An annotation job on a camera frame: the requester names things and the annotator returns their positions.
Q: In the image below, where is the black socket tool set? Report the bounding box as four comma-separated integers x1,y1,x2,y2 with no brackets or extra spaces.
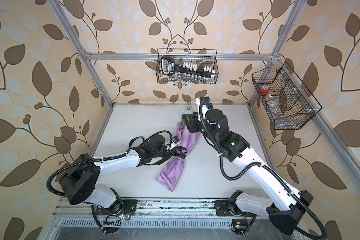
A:
160,56,216,78

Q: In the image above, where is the pink purple wrapping paper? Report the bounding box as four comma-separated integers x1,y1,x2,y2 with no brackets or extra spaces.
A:
156,123,200,192

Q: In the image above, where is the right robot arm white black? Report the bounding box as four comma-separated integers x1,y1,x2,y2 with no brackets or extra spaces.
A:
183,106,328,240

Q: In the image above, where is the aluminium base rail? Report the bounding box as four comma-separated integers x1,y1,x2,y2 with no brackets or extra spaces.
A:
52,197,301,220

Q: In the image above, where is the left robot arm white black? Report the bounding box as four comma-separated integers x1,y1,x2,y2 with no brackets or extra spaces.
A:
46,131,181,212

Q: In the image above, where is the right black wire basket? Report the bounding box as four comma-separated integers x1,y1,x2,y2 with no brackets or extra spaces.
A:
252,62,322,130

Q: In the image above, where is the pink fake rose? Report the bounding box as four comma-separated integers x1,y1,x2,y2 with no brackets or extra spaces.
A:
180,116,188,130

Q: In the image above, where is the pale green fake flower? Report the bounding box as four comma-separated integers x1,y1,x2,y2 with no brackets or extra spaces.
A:
180,106,193,118

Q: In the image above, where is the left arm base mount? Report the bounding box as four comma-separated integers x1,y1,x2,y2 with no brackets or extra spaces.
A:
97,199,138,216

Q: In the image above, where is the black wire basket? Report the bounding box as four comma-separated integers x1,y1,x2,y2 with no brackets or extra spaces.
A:
252,62,322,130
156,48,219,85

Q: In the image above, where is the red capped clear bottle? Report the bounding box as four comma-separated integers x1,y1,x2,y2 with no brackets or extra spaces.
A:
260,85,282,113

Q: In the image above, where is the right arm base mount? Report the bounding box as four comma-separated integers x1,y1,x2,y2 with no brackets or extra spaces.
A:
214,200,255,218

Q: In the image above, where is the back black wire basket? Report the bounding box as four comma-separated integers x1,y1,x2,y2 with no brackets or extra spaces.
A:
156,48,219,85

